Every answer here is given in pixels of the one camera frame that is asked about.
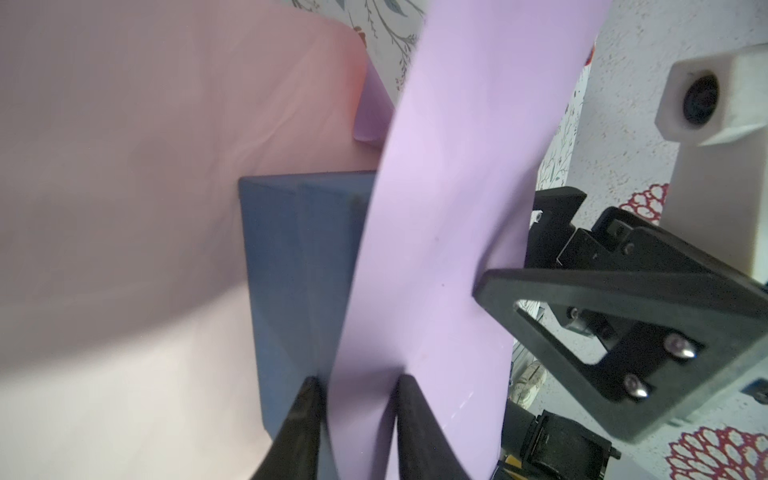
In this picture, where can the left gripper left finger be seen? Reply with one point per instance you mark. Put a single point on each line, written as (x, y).
(294, 452)

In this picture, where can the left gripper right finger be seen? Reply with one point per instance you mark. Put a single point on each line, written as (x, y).
(423, 450)

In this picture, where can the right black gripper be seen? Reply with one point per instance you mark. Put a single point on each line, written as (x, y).
(640, 327)

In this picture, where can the pink wrapping paper sheet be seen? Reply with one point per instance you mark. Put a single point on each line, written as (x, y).
(127, 344)

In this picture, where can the blue gift box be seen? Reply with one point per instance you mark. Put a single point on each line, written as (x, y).
(301, 239)

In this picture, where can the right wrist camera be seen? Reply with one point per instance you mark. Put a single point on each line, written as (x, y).
(715, 109)

